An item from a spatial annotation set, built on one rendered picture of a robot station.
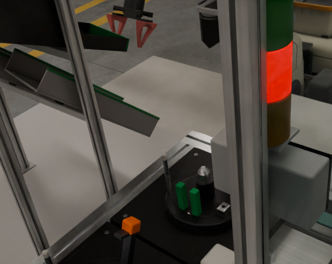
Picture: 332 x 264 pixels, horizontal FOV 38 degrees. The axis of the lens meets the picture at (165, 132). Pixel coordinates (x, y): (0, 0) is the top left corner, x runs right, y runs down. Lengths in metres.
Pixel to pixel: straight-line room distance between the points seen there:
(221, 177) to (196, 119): 0.72
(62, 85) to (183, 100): 0.58
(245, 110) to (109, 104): 0.50
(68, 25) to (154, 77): 0.75
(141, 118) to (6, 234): 0.37
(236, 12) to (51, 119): 1.04
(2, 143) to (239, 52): 0.45
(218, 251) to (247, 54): 0.40
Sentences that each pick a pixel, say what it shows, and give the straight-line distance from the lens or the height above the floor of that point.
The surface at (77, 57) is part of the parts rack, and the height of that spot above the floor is 1.23.
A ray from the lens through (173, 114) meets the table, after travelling 1.28.
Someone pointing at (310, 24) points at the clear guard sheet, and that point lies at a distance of 0.37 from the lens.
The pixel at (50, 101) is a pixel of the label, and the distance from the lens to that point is 0.93.
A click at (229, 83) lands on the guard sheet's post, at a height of 1.34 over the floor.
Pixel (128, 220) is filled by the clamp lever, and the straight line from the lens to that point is 0.68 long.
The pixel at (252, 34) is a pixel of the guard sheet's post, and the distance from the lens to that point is 0.39.
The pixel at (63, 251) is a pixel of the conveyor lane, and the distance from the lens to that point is 0.83.
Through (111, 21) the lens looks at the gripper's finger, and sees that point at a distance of 1.42.
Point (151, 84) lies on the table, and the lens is 1.44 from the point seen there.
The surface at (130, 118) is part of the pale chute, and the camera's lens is 0.93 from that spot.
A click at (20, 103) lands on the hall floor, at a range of 3.40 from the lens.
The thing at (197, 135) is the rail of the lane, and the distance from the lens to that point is 1.01.
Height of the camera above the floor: 1.54
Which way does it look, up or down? 34 degrees down
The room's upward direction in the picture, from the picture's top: 9 degrees counter-clockwise
